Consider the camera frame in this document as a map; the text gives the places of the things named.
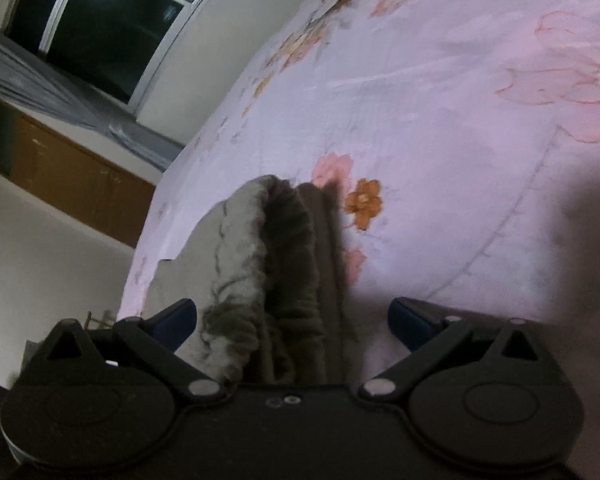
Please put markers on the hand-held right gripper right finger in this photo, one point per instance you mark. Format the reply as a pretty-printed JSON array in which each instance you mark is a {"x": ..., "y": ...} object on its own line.
[{"x": 410, "y": 322}]

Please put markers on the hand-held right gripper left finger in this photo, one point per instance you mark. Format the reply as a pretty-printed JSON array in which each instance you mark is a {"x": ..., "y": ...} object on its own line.
[{"x": 177, "y": 317}]

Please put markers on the olive grey pants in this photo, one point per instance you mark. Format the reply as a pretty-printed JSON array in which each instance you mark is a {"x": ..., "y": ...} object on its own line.
[{"x": 290, "y": 260}]

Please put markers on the brown wooden cabinet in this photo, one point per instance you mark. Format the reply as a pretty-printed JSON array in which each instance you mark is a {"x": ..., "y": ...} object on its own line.
[{"x": 80, "y": 185}]

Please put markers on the pink floral bedsheet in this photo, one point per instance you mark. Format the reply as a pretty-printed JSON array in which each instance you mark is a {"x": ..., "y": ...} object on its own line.
[{"x": 430, "y": 135}]

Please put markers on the grey curtain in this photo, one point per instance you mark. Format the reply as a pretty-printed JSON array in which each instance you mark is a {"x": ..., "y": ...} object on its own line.
[{"x": 40, "y": 90}]

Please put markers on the aluminium frame window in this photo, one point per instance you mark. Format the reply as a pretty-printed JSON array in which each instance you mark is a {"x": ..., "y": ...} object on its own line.
[{"x": 105, "y": 35}]

